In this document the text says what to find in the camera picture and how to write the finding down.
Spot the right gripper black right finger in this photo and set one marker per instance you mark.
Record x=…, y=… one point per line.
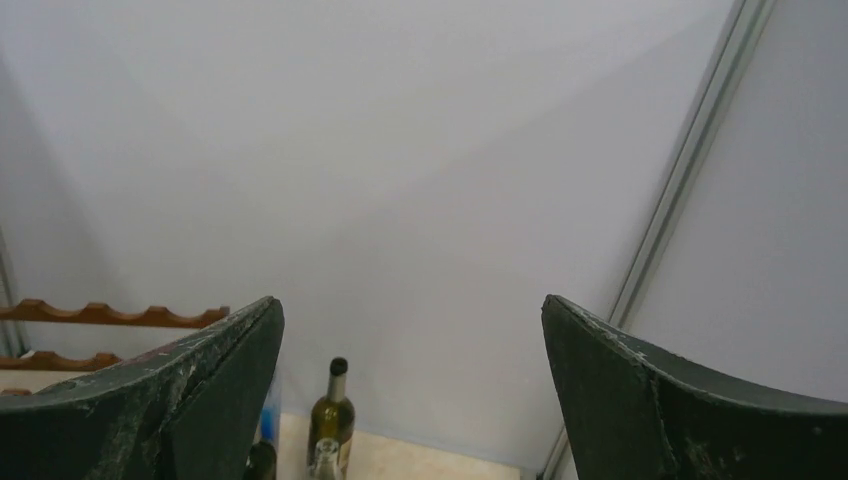
x=633, y=410

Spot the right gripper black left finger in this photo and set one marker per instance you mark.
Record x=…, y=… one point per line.
x=186, y=410

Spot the blue square glass bottle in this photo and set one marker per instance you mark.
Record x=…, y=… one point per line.
x=269, y=422

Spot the dark bottle brown label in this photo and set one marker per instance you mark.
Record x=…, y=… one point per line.
x=261, y=463

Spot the tall green wine bottle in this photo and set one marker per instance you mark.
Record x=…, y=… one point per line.
x=332, y=417

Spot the clear tall glass bottle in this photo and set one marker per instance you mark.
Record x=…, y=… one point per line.
x=325, y=464

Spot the wooden wine rack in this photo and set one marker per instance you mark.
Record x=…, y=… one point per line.
x=98, y=336

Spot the aluminium corner frame post right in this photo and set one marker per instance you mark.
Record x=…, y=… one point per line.
x=730, y=56

